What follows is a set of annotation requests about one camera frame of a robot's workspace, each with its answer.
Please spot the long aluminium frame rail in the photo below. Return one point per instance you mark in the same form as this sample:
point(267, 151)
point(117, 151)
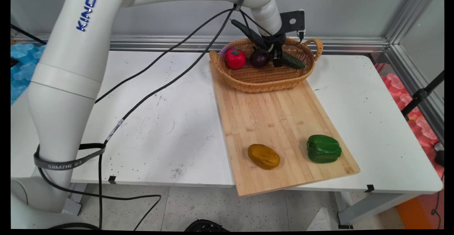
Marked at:
point(159, 43)

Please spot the red tomato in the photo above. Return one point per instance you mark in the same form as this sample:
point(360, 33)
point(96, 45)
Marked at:
point(234, 59)

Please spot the blue bubble wrap sheet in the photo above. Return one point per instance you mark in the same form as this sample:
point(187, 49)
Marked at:
point(25, 68)

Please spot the wooden cutting board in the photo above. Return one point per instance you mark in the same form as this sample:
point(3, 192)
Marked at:
point(276, 121)

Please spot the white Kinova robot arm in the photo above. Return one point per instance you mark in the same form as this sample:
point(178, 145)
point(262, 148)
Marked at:
point(71, 68)

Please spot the narrow white table leg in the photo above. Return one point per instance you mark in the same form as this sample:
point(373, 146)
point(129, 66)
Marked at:
point(72, 205)

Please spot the dark green cucumber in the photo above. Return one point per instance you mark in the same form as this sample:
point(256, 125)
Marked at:
point(294, 61)

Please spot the thin black slanted rod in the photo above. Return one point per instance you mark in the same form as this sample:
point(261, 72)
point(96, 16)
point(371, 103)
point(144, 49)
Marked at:
point(28, 34)

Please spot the black tripod stand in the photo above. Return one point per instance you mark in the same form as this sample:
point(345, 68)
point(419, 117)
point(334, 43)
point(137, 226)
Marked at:
point(420, 94)

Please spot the brown yellow potato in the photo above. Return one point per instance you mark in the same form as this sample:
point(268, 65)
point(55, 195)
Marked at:
point(264, 157)

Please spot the woven wicker basket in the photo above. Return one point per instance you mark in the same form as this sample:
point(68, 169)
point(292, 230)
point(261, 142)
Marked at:
point(266, 78)

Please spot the green bell pepper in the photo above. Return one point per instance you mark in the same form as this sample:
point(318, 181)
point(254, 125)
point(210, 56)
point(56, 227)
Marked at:
point(323, 149)

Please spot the wide white table leg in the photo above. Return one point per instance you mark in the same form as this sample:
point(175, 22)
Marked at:
point(372, 205)

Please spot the black wrist camera mount plate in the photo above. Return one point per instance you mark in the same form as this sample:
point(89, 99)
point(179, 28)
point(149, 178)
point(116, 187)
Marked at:
point(297, 20)

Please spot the red bubble wrap sheet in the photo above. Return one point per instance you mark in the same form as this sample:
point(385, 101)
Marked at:
point(397, 89)

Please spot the short aluminium frame rail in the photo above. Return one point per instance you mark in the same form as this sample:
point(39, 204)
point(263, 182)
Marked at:
point(415, 82)

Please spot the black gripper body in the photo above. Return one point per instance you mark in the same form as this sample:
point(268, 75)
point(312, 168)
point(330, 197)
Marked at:
point(275, 42)

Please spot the black round floor object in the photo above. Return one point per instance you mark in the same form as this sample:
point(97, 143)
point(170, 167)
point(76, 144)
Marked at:
point(205, 225)

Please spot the purple onion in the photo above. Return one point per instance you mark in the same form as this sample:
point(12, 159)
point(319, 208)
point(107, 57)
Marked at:
point(259, 59)

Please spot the black table edge clip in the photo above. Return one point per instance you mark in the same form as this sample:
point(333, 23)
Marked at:
point(369, 188)
point(112, 179)

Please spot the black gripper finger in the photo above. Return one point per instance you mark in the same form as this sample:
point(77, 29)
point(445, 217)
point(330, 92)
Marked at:
point(278, 58)
point(269, 50)

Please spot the small black device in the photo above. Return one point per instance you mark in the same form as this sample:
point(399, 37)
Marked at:
point(439, 155)

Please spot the orange floor panel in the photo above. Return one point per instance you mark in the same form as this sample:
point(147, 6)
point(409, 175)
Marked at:
point(413, 213)

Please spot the aluminium frame corner post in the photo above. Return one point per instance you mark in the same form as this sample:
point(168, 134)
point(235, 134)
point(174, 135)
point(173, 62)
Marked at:
point(411, 11)

